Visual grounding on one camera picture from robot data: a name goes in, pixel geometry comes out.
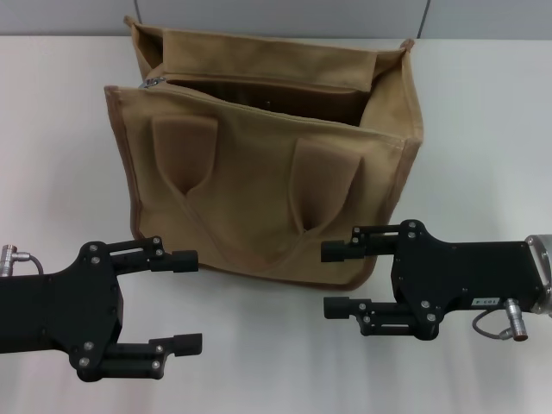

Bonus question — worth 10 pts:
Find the left gripper cable with plug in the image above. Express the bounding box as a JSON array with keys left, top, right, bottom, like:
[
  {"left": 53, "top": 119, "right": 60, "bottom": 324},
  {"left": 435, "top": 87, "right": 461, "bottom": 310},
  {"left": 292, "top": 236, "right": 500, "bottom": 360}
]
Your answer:
[{"left": 2, "top": 244, "right": 49, "bottom": 278}]

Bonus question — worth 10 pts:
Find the khaki canvas food bag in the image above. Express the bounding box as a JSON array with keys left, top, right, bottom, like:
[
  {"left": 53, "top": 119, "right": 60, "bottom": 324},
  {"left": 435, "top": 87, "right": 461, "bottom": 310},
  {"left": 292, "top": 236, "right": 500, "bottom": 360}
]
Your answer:
[{"left": 104, "top": 16, "right": 422, "bottom": 291}]

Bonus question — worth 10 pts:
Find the gripper cable with plug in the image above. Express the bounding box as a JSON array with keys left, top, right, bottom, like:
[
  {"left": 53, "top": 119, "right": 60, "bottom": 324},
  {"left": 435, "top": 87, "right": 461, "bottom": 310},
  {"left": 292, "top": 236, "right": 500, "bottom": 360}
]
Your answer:
[
  {"left": 474, "top": 297, "right": 530, "bottom": 344},
  {"left": 2, "top": 244, "right": 49, "bottom": 278}
]

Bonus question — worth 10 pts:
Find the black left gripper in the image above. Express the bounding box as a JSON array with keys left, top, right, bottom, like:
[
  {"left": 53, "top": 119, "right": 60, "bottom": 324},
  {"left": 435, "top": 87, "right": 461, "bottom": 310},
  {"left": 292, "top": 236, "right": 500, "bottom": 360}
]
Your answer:
[{"left": 0, "top": 235, "right": 204, "bottom": 383}]

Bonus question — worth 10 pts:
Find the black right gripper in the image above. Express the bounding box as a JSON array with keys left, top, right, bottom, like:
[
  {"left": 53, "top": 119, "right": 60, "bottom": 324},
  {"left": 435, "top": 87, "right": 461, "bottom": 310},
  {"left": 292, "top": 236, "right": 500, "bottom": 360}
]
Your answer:
[{"left": 320, "top": 219, "right": 541, "bottom": 342}]

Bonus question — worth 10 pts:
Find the right gripper cable with plug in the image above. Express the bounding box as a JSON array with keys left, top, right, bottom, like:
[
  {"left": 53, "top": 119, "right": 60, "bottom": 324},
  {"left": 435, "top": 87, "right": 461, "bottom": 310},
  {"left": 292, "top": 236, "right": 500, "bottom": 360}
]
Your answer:
[{"left": 474, "top": 297, "right": 530, "bottom": 344}]

